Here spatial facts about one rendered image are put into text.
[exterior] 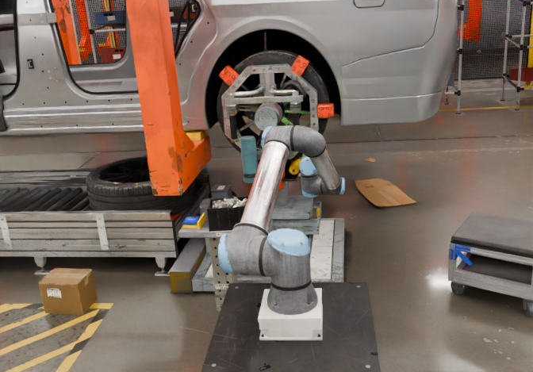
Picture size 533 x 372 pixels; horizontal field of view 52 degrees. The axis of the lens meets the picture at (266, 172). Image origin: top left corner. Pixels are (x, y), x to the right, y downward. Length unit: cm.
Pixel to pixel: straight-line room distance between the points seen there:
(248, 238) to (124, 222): 127
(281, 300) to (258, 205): 38
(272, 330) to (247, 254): 29
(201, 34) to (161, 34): 55
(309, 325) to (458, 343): 82
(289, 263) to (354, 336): 36
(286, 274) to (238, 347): 31
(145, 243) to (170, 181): 46
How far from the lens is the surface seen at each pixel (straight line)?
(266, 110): 297
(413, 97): 319
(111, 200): 329
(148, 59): 278
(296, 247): 195
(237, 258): 202
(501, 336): 270
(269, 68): 307
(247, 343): 207
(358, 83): 315
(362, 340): 206
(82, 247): 335
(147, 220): 315
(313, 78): 314
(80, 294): 299
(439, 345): 259
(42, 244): 347
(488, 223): 294
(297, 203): 347
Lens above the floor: 149
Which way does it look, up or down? 18 degrees down
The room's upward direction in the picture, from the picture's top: 4 degrees counter-clockwise
